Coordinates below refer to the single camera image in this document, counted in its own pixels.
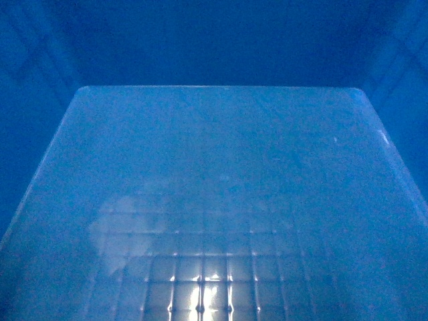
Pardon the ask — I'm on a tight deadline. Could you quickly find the large blue plastic crate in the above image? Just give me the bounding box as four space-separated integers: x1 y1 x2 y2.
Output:
1 1 427 320

